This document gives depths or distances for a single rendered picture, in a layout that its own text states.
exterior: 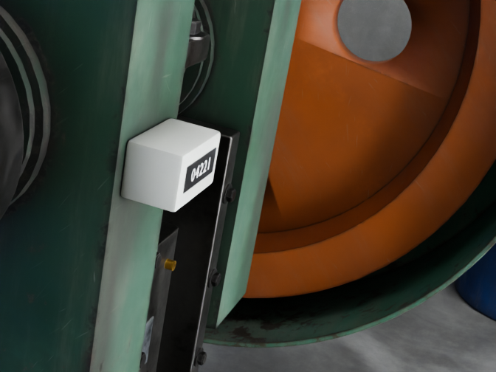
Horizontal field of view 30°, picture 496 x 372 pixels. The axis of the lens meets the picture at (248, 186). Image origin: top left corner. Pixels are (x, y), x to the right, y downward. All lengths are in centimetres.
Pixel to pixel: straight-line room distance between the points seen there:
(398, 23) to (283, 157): 296
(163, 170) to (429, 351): 276
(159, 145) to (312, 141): 56
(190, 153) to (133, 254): 10
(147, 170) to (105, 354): 15
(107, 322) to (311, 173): 54
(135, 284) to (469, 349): 277
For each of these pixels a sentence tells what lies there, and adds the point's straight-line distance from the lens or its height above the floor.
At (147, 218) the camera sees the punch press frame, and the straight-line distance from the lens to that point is 67.
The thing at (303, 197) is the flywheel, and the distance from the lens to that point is 116.
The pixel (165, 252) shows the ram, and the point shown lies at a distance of 87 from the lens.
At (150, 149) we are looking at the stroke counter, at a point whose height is 133.
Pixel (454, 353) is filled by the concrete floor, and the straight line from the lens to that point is 335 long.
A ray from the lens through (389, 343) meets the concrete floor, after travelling 328.
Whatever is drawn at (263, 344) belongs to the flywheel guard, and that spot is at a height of 95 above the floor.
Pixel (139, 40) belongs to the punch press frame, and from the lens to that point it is 57.
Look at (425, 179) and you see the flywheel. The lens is 108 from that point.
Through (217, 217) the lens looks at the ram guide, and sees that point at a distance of 87.
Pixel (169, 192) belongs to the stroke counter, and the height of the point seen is 131.
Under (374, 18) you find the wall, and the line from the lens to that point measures 410.
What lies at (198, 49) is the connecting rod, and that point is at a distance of 76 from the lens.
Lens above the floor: 152
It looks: 20 degrees down
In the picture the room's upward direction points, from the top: 10 degrees clockwise
